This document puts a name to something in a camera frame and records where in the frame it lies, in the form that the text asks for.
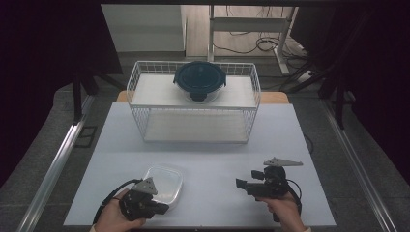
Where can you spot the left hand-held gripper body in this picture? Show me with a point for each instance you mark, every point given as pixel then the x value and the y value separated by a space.
pixel 138 204

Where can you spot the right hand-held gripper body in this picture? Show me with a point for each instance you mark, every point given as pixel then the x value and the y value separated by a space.
pixel 274 187

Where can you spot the white plastic container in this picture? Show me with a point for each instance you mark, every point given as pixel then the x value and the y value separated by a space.
pixel 167 183

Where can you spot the glass container with blue lid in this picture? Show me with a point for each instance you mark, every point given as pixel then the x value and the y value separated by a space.
pixel 199 79

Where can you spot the person's right hand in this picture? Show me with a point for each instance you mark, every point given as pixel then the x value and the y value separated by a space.
pixel 286 212

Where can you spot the person's left hand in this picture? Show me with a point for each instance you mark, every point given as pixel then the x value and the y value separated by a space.
pixel 111 216

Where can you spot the black stand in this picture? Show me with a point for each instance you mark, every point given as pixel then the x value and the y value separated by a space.
pixel 338 103
pixel 77 96

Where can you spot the white power strip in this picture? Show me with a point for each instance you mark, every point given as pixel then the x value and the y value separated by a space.
pixel 304 76

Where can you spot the white cabinet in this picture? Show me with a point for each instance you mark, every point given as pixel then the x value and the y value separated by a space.
pixel 145 29

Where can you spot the aluminium rail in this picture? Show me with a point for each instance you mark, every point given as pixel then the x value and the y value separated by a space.
pixel 51 174
pixel 357 167

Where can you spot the white metal desk frame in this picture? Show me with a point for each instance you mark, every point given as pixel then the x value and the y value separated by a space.
pixel 248 23

